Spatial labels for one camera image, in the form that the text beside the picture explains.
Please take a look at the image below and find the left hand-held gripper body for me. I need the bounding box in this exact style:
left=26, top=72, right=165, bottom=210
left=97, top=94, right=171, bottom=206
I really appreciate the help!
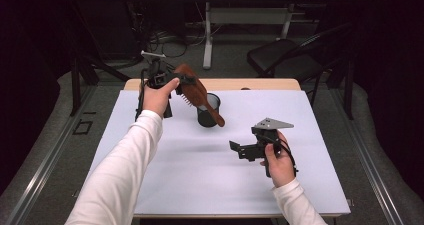
left=140, top=50, right=177, bottom=119

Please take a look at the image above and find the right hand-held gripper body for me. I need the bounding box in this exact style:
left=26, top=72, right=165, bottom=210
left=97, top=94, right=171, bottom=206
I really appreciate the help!
left=244, top=117, right=295, bottom=179

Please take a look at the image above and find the brown wooden hairbrush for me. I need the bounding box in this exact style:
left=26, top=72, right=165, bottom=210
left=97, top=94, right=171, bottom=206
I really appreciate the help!
left=173, top=63, right=226, bottom=128

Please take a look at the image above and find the black mesh pen holder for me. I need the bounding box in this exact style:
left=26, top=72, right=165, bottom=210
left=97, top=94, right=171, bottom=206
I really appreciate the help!
left=196, top=92, right=222, bottom=128

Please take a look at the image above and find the person's left hand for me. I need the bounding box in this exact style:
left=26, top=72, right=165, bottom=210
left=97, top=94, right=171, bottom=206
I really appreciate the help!
left=142, top=78, right=181, bottom=119

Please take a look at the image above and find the person's right hand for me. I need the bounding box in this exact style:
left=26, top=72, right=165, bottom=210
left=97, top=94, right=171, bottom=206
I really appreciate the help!
left=259, top=131, right=297, bottom=189

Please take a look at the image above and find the white table cover sheet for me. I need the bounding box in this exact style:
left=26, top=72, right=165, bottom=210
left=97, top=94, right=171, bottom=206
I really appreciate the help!
left=88, top=89, right=352, bottom=217

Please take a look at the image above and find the black metal stand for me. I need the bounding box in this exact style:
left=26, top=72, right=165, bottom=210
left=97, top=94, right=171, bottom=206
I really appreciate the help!
left=68, top=4, right=132, bottom=118

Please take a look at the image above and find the black folding chair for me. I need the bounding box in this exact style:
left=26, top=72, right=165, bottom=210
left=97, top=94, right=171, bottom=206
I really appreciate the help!
left=247, top=21, right=354, bottom=107

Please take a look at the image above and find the black floor cable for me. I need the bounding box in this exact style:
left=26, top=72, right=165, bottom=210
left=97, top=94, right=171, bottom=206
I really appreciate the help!
left=161, top=40, right=188, bottom=59

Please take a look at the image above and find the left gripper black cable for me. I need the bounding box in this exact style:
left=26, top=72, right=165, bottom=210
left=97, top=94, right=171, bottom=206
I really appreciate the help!
left=134, top=68, right=149, bottom=122

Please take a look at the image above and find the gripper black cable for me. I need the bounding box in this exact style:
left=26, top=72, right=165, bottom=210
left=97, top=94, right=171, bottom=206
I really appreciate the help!
left=263, top=134, right=299, bottom=174
left=134, top=68, right=149, bottom=122

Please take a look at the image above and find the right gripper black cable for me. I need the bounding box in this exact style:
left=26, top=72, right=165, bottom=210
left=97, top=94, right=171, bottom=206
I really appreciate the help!
left=263, top=134, right=299, bottom=174

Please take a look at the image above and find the white frame desk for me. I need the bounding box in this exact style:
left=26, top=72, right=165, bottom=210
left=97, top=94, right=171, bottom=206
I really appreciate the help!
left=183, top=0, right=336, bottom=70

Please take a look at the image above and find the black floor outlet frame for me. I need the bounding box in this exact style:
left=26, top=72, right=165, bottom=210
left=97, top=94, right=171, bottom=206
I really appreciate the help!
left=72, top=118, right=94, bottom=136

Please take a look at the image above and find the metal floor rail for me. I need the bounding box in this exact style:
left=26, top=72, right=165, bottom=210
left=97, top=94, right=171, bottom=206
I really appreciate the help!
left=4, top=84, right=98, bottom=225
left=328, top=84, right=406, bottom=225

